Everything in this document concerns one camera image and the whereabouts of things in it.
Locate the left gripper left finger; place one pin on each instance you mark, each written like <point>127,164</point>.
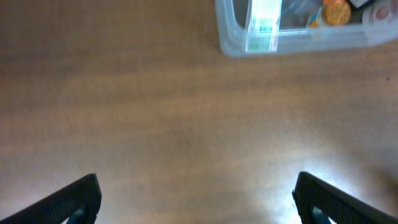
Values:
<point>78,202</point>

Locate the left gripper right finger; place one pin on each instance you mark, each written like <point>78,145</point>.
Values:
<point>319,202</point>

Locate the white green medicine box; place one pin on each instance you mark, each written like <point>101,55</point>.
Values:
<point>263,26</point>

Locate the small gold lid jar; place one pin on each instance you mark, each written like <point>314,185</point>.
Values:
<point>337,14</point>

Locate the white spray bottle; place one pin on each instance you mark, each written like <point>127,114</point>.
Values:
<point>380,11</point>

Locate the dark brown syrup bottle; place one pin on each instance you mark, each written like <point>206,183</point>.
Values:
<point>357,4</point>

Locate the orange tablet tube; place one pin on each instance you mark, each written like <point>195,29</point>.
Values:
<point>327,2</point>

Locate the clear plastic container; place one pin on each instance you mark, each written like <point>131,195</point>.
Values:
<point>294,35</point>

